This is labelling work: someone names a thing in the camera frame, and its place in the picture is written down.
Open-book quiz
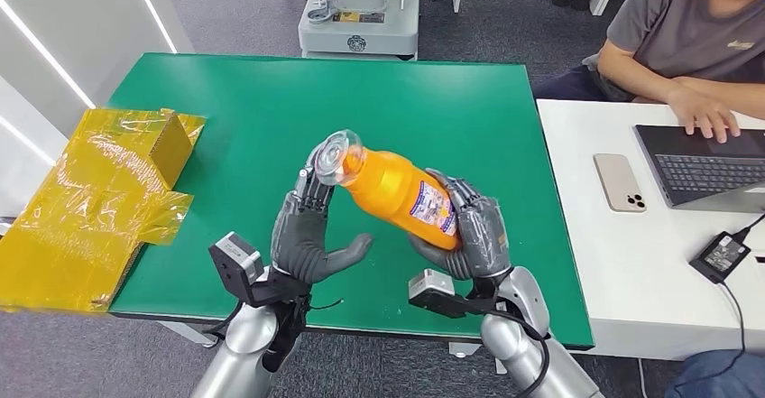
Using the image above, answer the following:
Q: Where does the person's leg in blue jeans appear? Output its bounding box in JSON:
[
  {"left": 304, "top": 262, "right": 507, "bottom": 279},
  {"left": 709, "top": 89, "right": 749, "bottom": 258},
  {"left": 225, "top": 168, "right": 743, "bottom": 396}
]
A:
[{"left": 663, "top": 348, "right": 765, "bottom": 398}]

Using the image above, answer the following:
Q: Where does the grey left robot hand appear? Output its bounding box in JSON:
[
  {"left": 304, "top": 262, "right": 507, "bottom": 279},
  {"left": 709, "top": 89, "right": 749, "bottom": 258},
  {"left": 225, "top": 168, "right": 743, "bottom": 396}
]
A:
[{"left": 272, "top": 143, "right": 374, "bottom": 286}]

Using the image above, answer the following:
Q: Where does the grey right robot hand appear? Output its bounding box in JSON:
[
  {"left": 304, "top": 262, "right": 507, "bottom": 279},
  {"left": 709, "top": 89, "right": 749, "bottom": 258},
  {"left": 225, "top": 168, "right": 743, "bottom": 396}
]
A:
[{"left": 409, "top": 168, "right": 512, "bottom": 282}]

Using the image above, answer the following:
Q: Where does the dark grey laptop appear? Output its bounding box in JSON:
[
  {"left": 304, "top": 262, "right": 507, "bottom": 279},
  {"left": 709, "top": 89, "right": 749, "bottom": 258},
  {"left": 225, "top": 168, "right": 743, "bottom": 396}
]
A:
[{"left": 633, "top": 124, "right": 765, "bottom": 215}]

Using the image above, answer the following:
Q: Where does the black adapter cable to laptop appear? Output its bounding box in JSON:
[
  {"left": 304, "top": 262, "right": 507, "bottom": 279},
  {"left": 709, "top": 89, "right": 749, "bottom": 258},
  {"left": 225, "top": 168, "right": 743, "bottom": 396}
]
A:
[{"left": 732, "top": 212, "right": 765, "bottom": 244}]

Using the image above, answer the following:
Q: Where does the person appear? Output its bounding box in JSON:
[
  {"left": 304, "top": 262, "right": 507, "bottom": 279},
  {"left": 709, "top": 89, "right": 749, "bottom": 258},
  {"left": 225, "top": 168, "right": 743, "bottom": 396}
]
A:
[{"left": 531, "top": 0, "right": 765, "bottom": 145}]

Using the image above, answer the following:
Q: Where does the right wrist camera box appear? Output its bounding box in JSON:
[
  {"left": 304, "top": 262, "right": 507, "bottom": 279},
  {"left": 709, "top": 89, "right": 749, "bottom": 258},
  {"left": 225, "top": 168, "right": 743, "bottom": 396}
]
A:
[{"left": 408, "top": 268, "right": 479, "bottom": 319}]

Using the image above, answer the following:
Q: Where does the person's right hand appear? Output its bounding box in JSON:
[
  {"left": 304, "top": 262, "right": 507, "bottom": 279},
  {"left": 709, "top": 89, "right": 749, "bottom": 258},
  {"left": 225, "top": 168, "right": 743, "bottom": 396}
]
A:
[{"left": 666, "top": 84, "right": 742, "bottom": 144}]

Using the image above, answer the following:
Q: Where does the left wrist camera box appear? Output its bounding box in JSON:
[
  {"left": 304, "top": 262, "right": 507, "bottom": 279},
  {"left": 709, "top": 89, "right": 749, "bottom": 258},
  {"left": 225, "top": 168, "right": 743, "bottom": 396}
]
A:
[{"left": 207, "top": 232, "right": 265, "bottom": 308}]

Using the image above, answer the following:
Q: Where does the grey machine base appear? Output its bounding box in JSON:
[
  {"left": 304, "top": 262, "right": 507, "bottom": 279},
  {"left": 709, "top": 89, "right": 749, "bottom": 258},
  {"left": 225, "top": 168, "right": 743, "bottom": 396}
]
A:
[{"left": 297, "top": 0, "right": 421, "bottom": 61}]

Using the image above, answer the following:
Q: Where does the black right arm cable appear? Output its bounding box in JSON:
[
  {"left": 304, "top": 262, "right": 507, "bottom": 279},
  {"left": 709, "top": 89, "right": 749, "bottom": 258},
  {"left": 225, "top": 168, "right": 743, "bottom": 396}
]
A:
[{"left": 493, "top": 310, "right": 551, "bottom": 398}]

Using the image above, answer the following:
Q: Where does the beige smartphone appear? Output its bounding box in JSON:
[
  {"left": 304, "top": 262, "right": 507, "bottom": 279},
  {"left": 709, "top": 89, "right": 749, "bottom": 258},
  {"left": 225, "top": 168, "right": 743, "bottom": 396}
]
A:
[{"left": 593, "top": 153, "right": 648, "bottom": 214}]

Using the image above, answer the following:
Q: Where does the black power adapter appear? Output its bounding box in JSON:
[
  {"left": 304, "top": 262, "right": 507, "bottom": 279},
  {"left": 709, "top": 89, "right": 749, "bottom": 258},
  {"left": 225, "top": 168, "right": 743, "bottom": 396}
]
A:
[{"left": 688, "top": 230, "right": 752, "bottom": 284}]

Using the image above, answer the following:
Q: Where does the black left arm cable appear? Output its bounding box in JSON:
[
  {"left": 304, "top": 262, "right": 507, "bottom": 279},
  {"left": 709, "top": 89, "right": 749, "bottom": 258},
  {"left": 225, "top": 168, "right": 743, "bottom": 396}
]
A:
[{"left": 201, "top": 299, "right": 244, "bottom": 338}]

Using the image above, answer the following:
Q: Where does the yellow taped cardboard box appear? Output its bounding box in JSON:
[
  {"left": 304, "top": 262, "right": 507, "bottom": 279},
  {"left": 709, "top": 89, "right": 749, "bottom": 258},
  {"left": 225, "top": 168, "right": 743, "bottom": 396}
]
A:
[{"left": 0, "top": 106, "right": 207, "bottom": 315}]

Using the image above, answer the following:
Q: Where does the white table leg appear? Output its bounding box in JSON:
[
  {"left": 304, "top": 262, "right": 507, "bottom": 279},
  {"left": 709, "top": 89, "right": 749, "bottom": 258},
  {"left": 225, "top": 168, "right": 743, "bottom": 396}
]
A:
[
  {"left": 447, "top": 341, "right": 509, "bottom": 376},
  {"left": 156, "top": 320, "right": 220, "bottom": 349}
]

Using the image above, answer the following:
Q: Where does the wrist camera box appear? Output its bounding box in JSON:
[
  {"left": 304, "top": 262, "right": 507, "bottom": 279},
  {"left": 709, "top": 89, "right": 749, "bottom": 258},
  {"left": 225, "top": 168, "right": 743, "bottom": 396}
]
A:
[
  {"left": 207, "top": 232, "right": 265, "bottom": 308},
  {"left": 408, "top": 268, "right": 479, "bottom": 319}
]

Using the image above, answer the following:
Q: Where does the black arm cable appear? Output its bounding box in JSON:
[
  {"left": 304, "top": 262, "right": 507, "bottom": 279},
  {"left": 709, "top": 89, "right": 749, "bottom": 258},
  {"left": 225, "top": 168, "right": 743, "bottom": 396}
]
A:
[
  {"left": 493, "top": 310, "right": 551, "bottom": 398},
  {"left": 201, "top": 299, "right": 244, "bottom": 338}
]

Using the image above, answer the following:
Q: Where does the black adapter mains cable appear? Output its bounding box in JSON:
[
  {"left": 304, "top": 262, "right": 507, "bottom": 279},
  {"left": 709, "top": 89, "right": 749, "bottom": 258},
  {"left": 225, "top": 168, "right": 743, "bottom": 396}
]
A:
[{"left": 663, "top": 280, "right": 747, "bottom": 398}]

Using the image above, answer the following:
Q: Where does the orange juice bottle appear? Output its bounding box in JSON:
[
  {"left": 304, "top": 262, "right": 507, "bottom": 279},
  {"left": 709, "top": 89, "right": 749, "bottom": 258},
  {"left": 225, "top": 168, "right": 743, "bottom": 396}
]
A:
[{"left": 313, "top": 129, "right": 461, "bottom": 252}]

